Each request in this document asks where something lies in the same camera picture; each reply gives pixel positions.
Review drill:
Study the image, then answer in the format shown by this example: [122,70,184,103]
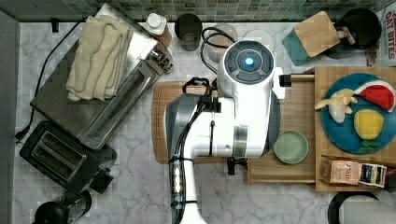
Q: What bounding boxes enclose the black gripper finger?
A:
[227,157,248,175]

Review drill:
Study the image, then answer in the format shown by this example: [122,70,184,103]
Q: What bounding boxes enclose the toy banana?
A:
[315,89,358,123]

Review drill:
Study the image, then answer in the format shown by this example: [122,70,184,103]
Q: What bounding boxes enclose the dark glass cup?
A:
[175,13,203,51]

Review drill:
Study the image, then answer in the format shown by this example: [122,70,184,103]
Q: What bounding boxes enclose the clear plastic jar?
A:
[206,23,238,63]

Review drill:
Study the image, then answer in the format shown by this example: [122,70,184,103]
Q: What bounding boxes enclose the wooden drawer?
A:
[247,73,317,186]

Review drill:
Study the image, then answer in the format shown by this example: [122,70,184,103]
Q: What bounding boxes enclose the brown tea box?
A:
[319,157,362,185]

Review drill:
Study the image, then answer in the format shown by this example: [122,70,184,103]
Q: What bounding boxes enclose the stainless toaster oven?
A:
[31,4,173,149]

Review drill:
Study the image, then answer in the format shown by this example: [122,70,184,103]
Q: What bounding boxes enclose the beige folded towel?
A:
[65,15,134,101]

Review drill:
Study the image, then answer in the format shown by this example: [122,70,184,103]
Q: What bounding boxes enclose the blue round plate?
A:
[320,73,396,155]

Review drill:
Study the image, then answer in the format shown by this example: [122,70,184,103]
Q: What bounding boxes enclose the dark tea bag packets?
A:
[359,163,387,188]

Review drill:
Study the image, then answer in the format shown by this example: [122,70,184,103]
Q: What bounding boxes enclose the oat bites cereal box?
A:
[365,2,396,67]

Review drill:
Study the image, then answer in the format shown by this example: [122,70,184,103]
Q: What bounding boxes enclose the toy watermelon slice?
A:
[355,79,396,113]

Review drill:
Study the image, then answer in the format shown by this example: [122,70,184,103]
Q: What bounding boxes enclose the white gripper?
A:
[272,67,291,100]

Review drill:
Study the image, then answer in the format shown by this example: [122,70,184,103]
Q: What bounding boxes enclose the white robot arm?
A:
[163,40,289,224]

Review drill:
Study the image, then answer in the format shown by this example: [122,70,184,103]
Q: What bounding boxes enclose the black power cable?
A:
[14,17,90,145]

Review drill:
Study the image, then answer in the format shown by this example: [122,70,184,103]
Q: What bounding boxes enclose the white cap bottle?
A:
[144,13,172,48]

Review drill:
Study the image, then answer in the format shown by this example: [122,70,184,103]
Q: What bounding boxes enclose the grey round appliance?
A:
[327,191,396,224]

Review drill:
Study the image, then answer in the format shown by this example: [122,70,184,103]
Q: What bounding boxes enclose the black two-slot toaster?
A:
[20,120,117,194]

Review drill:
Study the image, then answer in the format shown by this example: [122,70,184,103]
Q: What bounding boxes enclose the green ceramic bowl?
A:
[273,131,309,164]

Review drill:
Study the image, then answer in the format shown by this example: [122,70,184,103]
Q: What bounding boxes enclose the wooden drawer cabinet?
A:
[314,66,395,175]

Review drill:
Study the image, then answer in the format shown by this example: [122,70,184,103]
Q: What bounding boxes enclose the wooden cutting board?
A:
[151,81,232,165]

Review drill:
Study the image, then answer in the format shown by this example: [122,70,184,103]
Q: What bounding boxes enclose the black round pot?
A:
[324,8,382,59]

